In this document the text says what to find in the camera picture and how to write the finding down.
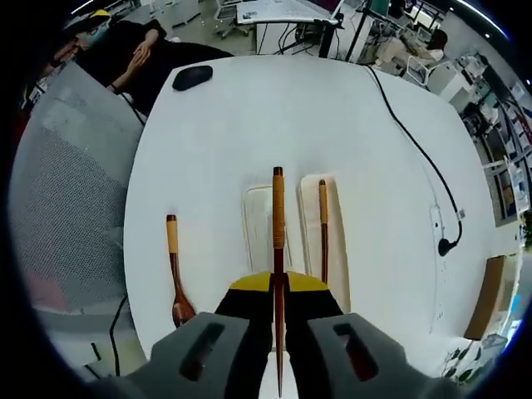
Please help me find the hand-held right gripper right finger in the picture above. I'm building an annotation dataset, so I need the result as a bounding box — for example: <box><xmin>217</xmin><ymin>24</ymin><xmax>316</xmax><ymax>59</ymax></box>
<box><xmin>284</xmin><ymin>272</ymin><xmax>407</xmax><ymax>399</ymax></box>

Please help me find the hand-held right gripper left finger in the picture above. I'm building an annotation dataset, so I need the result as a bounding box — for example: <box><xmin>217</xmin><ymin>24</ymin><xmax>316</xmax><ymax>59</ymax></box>
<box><xmin>149</xmin><ymin>272</ymin><xmax>278</xmax><ymax>399</ymax></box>

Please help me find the beige cutlery case base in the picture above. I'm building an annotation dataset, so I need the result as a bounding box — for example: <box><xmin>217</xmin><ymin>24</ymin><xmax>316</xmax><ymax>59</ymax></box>
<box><xmin>295</xmin><ymin>172</ymin><xmax>352</xmax><ymax>316</ymax></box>

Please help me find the brown wooden spoon utensil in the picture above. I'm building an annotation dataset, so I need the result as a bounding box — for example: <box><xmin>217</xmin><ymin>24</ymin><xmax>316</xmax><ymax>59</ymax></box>
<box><xmin>165</xmin><ymin>214</ymin><xmax>197</xmax><ymax>330</ymax></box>

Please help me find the brown wooden chopstick utensil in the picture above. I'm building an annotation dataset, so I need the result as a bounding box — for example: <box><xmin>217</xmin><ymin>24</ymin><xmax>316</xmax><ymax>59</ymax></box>
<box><xmin>272</xmin><ymin>165</ymin><xmax>288</xmax><ymax>398</ymax></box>
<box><xmin>318</xmin><ymin>179</ymin><xmax>331</xmax><ymax>286</ymax></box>

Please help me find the beige cutlery case lid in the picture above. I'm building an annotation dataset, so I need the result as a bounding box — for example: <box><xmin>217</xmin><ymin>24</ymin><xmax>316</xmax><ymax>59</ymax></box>
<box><xmin>241</xmin><ymin>181</ymin><xmax>294</xmax><ymax>275</ymax></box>

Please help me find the potted green plant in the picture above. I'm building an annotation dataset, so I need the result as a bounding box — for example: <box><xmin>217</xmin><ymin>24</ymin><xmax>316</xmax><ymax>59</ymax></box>
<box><xmin>442</xmin><ymin>338</ymin><xmax>506</xmax><ymax>386</ymax></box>

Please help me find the brown box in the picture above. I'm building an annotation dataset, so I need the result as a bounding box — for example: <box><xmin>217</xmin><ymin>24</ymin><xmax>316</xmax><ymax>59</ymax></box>
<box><xmin>464</xmin><ymin>254</ymin><xmax>507</xmax><ymax>341</ymax></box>

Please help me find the grey mesh office chair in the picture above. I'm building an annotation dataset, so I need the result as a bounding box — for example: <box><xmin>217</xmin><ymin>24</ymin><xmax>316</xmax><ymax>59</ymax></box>
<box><xmin>7</xmin><ymin>61</ymin><xmax>147</xmax><ymax>319</ymax></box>

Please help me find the black computer mouse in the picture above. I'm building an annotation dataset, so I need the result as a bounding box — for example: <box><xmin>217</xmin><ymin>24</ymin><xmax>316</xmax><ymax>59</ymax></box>
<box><xmin>171</xmin><ymin>65</ymin><xmax>214</xmax><ymax>93</ymax></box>

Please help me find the storage shelf with white bins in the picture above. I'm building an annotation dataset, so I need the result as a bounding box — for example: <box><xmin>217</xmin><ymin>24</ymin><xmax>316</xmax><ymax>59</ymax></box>
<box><xmin>469</xmin><ymin>53</ymin><xmax>532</xmax><ymax>171</ymax></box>

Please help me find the white laptop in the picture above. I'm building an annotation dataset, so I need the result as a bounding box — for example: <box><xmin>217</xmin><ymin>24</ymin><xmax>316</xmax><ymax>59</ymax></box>
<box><xmin>234</xmin><ymin>0</ymin><xmax>347</xmax><ymax>24</ymax></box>

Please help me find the black power cable with plug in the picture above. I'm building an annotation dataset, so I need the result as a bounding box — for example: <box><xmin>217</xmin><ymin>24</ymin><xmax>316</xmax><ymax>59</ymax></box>
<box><xmin>364</xmin><ymin>65</ymin><xmax>465</xmax><ymax>256</ymax></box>

